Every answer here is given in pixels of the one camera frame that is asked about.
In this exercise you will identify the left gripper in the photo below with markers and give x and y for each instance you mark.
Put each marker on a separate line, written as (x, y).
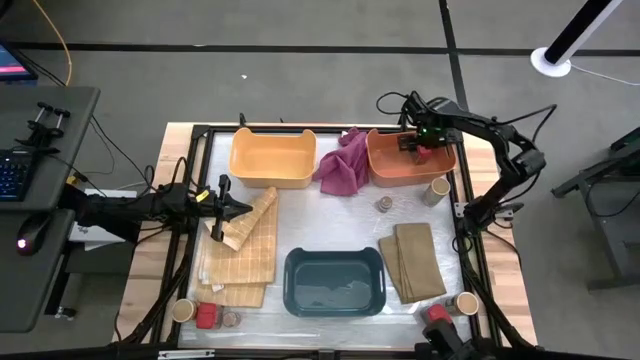
(220, 207)

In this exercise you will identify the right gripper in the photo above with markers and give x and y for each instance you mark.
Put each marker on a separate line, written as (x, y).
(432, 127)

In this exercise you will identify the red-capped spice jar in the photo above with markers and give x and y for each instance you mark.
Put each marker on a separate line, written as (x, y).
(207, 316)
(426, 154)
(438, 313)

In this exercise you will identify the orange plastic bin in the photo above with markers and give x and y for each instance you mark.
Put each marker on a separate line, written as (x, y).
(390, 170)

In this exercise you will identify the cardboard cup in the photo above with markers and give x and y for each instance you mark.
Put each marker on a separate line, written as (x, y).
(440, 187)

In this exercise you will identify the yellow plastic bin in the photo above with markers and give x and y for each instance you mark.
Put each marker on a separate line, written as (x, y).
(272, 162)

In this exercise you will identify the small brown-lid glass jar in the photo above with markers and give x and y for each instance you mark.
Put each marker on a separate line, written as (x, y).
(231, 318)
(384, 203)

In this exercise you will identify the teal plastic bin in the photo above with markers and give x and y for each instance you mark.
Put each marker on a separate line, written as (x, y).
(330, 290)

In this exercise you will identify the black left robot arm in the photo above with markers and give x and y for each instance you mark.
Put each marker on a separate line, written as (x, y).
(125, 207)

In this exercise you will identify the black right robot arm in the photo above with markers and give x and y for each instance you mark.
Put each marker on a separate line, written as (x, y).
(480, 125)

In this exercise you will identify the yellow tag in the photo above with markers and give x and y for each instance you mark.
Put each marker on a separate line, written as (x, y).
(202, 196)

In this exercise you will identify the yellow checked cloth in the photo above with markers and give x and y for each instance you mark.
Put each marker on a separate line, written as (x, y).
(240, 260)

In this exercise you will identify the magenta cloth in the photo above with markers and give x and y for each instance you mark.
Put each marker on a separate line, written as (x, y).
(345, 170)

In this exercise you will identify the clear plastic table sheet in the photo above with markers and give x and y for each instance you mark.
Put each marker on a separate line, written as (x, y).
(325, 220)

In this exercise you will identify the olive brown folded cloth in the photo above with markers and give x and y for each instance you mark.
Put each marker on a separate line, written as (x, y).
(415, 265)

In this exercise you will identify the white printed box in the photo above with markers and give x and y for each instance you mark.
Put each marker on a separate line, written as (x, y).
(92, 237)

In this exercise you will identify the white round base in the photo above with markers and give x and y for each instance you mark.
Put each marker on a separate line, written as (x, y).
(542, 69)

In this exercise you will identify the black bulky object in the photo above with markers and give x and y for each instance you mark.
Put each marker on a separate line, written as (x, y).
(442, 342)

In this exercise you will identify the desk caster wheel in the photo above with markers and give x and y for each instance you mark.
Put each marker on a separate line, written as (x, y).
(65, 313)

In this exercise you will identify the dark grey desk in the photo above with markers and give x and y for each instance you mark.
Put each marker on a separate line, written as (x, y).
(50, 125)

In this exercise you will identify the black computer mouse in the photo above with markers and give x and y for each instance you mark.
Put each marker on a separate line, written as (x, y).
(32, 235)

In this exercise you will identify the slim tower pole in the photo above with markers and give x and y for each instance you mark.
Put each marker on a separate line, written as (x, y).
(580, 27)

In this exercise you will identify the black clamp stand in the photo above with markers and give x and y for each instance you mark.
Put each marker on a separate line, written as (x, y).
(45, 127)

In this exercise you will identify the black metal equipment stand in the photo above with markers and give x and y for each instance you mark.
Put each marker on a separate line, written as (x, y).
(607, 235)

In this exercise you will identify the backlit black keyboard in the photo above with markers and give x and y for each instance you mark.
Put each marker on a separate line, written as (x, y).
(12, 175)

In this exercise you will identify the computer monitor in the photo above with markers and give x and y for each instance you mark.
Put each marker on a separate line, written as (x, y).
(12, 65)

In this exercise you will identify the black metal table frame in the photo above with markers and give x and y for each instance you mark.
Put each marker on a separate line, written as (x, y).
(200, 132)

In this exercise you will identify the black frame clamp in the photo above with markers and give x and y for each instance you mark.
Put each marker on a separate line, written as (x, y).
(243, 120)

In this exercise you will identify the silver metal bracket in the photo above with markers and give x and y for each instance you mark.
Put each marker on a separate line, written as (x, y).
(185, 354)

